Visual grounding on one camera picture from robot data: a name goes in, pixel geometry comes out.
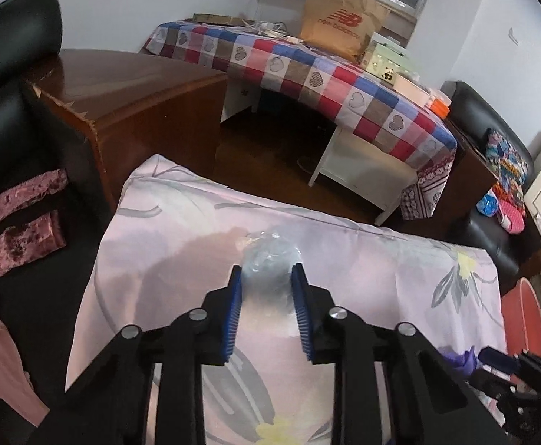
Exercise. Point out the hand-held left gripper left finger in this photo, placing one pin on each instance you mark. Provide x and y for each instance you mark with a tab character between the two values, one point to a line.
233	315

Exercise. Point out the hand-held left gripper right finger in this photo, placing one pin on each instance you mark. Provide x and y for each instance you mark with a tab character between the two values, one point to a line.
302	315

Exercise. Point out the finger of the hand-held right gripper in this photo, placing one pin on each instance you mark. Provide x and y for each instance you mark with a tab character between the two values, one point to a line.
488	387
497	360

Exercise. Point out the purple plastic wrapper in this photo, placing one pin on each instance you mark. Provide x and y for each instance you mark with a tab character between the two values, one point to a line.
460	360

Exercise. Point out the pink plastic basin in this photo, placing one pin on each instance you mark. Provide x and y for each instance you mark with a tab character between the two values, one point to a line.
525	320

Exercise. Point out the clear plastic bag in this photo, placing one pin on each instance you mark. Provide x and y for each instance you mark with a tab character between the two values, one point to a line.
270	269

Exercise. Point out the pink dotted slipper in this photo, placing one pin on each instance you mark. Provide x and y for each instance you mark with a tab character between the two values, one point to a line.
511	211

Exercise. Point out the blue plastic bag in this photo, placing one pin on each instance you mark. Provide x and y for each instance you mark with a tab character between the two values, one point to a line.
488	206

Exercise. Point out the white desk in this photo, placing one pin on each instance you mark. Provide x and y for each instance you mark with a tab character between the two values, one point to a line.
367	167

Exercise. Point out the dark red floral cloth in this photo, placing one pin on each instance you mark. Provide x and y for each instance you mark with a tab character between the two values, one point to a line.
425	190

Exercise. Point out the dark wooden end table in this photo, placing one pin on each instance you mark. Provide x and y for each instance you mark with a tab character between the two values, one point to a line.
472	171

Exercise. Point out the colourful patterned cushion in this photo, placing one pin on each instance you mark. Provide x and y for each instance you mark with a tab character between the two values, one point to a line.
506	157

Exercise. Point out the maroon velvet cloth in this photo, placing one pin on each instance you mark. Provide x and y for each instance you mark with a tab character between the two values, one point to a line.
15	227

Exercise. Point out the brown wooden side table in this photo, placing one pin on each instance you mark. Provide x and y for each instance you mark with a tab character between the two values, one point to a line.
136	97

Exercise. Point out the checkered heart tablecloth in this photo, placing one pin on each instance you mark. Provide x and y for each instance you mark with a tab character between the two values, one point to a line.
307	74

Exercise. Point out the orange box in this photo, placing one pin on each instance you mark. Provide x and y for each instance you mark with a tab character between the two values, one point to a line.
440	107

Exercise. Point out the white tray box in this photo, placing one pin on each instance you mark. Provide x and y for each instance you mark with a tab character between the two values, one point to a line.
411	89

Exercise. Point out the black leather armchair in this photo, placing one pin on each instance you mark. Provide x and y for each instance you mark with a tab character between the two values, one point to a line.
479	102

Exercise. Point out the green box with panda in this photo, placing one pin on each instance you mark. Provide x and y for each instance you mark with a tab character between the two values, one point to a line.
384	62

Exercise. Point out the flat olive box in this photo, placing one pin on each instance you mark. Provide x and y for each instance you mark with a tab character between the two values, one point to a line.
214	19

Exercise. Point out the brown paper bag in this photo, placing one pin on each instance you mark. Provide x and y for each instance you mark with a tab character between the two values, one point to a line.
340	21

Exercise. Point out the black leather sofa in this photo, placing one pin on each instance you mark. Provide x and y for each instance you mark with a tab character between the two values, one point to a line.
10	79

